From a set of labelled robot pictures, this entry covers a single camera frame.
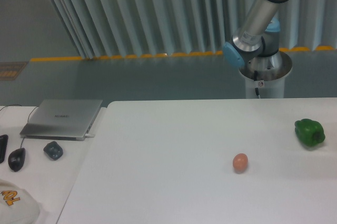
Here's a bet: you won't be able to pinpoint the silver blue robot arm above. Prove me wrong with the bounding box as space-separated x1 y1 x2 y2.
222 0 292 81

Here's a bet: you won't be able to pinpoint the green bell pepper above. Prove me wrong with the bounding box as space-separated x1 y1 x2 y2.
294 119 325 148

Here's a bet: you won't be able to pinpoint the brown egg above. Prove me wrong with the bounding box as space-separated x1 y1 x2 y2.
232 153 249 173

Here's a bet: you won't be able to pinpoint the white corrugated partition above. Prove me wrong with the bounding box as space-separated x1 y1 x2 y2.
35 0 337 60

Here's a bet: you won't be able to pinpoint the silver closed laptop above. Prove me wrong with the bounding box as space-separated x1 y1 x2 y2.
20 99 103 141

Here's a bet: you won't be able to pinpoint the brown floor sign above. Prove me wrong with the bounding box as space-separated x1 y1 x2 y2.
0 62 28 81

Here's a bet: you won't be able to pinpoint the black computer mouse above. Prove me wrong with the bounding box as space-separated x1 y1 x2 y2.
8 148 26 172

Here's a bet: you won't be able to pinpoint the black flat device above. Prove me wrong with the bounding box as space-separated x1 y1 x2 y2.
0 134 8 163

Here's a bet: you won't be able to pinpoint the white cap yellow letters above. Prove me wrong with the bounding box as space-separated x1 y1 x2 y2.
1 180 40 223

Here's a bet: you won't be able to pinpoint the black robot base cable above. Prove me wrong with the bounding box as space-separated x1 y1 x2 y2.
253 70 261 99

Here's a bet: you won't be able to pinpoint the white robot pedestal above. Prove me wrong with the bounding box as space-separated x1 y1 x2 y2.
239 52 292 99

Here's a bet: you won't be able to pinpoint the black mouse cable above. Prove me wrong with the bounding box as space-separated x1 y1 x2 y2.
0 104 39 150

